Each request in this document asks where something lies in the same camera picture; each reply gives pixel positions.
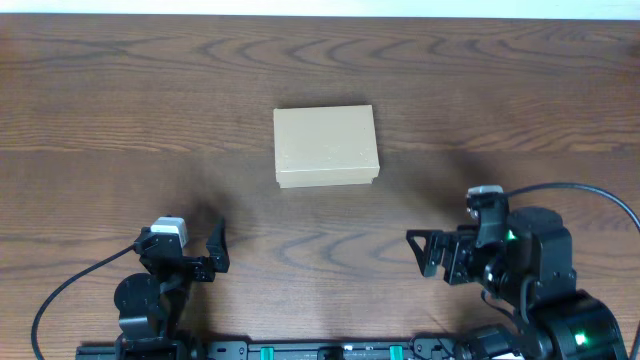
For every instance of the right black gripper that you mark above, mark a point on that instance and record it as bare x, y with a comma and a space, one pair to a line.
461, 244

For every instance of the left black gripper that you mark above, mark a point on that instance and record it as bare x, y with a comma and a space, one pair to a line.
216, 248

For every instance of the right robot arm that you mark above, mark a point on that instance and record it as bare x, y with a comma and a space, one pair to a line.
524, 257

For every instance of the brown cardboard box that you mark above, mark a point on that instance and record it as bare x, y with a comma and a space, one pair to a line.
325, 146

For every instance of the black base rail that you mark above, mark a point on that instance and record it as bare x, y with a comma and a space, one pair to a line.
417, 349

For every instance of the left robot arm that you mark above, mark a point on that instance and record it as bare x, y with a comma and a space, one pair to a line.
151, 304

